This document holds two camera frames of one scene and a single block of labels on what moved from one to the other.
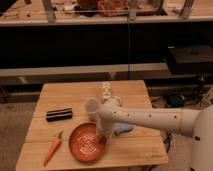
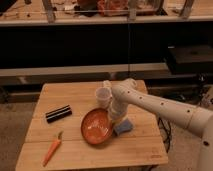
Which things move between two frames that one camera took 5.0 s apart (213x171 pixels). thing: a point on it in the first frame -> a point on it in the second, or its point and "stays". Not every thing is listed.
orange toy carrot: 52,148 stays
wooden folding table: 62,134 stays
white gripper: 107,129 -> 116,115
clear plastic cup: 91,106 -> 103,97
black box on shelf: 191,59 stays
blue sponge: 122,127 stays
